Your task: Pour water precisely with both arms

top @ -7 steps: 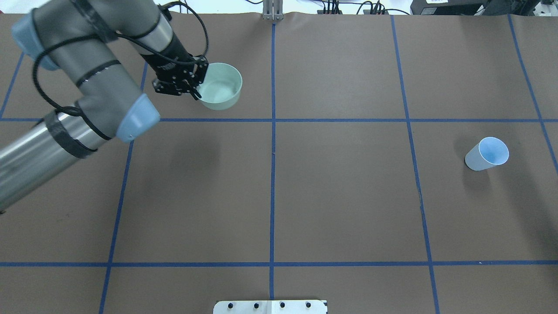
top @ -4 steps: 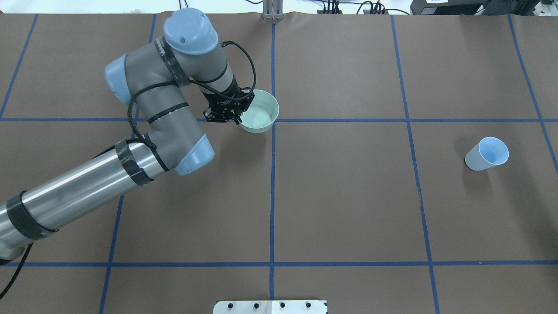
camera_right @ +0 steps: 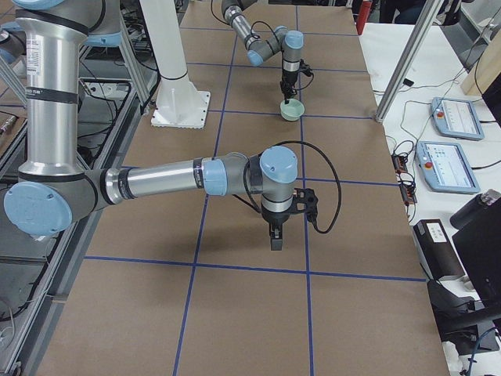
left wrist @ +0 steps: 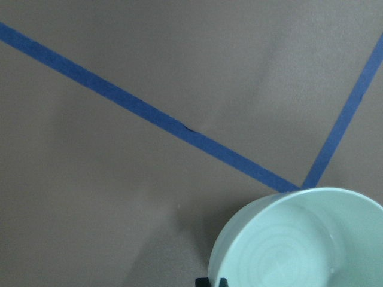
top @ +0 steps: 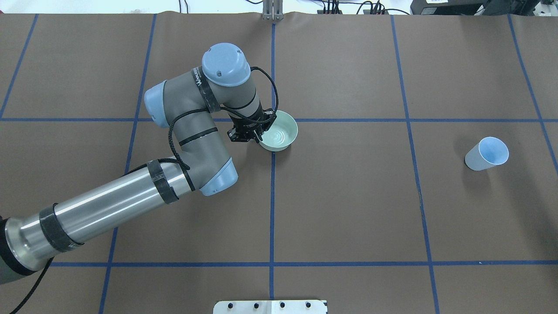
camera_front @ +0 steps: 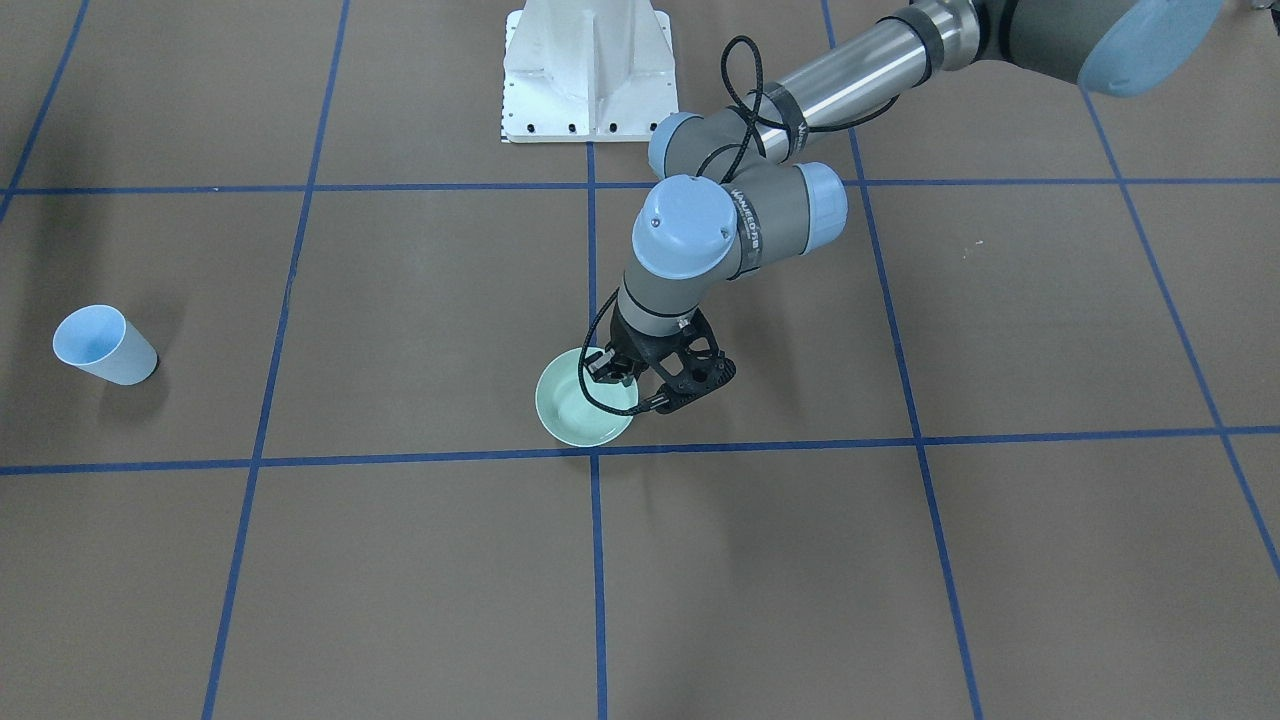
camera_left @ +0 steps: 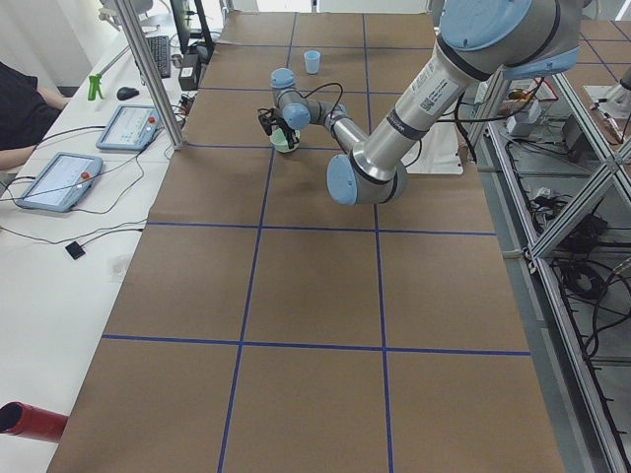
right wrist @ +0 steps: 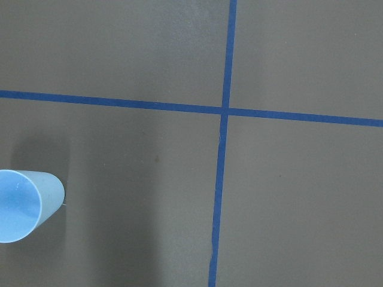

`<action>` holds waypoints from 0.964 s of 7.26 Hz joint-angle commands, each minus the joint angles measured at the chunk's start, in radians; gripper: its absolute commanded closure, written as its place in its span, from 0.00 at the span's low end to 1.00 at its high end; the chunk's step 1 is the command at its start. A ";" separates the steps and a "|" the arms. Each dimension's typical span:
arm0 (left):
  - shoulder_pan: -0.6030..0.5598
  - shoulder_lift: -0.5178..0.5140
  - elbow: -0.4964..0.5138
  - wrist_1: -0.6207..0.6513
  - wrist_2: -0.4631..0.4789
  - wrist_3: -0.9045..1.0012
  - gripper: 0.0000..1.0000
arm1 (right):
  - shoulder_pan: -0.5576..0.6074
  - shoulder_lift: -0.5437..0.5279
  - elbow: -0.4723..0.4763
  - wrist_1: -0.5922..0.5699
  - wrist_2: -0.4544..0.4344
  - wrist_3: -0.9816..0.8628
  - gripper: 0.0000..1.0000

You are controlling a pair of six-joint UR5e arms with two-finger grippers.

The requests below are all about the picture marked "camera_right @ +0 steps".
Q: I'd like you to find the black water bottle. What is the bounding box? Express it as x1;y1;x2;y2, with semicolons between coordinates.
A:
449;189;500;230

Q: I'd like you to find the pale green ceramic bowl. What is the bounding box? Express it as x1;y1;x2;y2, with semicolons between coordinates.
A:
279;99;305;121

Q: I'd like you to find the blue teach pendant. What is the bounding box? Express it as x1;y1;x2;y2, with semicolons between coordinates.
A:
431;97;485;141
416;141;480;194

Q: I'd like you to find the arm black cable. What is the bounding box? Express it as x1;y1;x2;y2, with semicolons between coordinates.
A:
210;0;283;44
234;140;343;235

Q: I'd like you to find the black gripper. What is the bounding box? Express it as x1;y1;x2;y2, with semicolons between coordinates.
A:
280;70;297;103
261;207;291;251

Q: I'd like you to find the small black square device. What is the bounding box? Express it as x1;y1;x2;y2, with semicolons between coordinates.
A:
403;78;414;87

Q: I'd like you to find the brown paper table cover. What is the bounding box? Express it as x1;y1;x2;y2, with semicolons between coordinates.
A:
38;2;448;375

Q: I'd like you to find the near blue teach pendant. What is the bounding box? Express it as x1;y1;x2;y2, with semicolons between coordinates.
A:
416;141;480;194

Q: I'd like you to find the black monitor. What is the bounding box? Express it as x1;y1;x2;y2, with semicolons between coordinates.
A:
452;199;500;302

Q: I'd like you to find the red cylinder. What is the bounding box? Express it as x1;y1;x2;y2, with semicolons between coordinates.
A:
355;0;372;35

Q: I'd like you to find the black power adapter box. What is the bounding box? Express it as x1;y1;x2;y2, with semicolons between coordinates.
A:
413;219;465;281

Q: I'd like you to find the white central pedestal column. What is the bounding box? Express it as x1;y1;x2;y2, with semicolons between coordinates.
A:
140;0;211;128

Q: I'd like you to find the aluminium frame post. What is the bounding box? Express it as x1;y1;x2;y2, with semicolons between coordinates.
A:
374;0;443;123

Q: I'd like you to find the far blue teach pendant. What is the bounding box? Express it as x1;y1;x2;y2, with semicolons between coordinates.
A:
431;97;485;141

